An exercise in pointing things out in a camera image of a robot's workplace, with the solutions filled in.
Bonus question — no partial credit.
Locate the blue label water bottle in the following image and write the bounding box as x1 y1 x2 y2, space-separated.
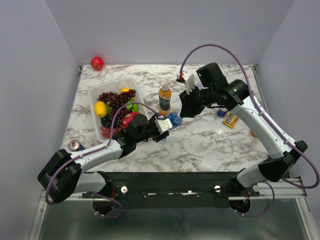
165 111 183 130

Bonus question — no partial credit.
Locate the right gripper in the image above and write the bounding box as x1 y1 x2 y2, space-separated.
178 85 215 119

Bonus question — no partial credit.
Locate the tall orange juice bottle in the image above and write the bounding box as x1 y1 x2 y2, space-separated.
158 83 172 116

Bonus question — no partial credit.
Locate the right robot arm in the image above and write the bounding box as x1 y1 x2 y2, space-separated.
178 63 308 196

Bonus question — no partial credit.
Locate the yellow M&M's candy pack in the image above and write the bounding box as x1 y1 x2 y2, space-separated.
223 112 239 129

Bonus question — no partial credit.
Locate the aluminium frame rail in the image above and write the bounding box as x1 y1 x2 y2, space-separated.
228 177 308 201

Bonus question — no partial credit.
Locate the Red Bull can right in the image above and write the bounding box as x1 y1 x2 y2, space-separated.
217 108 228 118

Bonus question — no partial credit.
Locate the yellow orange fruit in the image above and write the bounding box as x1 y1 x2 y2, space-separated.
120 88 130 94

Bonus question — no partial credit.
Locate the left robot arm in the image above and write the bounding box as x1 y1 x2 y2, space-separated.
37 114 173 205

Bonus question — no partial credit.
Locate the red bull can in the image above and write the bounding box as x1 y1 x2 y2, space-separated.
68 139 86 152
217 108 228 118

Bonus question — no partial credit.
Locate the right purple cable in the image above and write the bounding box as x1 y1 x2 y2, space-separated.
179 44 320 217

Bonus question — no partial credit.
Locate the green apple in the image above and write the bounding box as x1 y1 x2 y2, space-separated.
125 101 139 113

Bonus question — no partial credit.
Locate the small orange juice bottle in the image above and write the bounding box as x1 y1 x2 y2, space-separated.
250 130 257 138

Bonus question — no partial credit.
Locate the light red grape bunch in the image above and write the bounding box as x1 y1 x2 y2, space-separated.
100 126 122 139

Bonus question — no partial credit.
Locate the red apple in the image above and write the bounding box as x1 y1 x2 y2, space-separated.
90 56 104 71

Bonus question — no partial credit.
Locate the Red Bull can left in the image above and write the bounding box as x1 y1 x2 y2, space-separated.
68 139 86 152

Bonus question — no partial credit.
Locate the dark red grape bunch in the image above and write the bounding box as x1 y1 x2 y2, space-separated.
96 89 136 128

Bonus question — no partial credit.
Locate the purple cable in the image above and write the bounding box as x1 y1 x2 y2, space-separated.
44 102 161 219
179 44 320 217

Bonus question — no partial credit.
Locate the yellow lemon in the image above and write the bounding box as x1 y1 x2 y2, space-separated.
94 101 108 119

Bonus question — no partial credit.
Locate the white plastic basket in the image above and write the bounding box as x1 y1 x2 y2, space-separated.
88 77 145 143

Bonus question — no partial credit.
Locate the far blue water bottle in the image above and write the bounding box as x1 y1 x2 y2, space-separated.
195 81 203 91

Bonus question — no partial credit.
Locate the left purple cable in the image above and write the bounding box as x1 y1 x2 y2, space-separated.
44 102 161 219

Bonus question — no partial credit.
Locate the red dragon fruit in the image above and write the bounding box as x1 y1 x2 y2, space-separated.
121 112 140 129

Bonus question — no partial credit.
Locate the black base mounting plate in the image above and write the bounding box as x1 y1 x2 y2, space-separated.
97 171 260 209

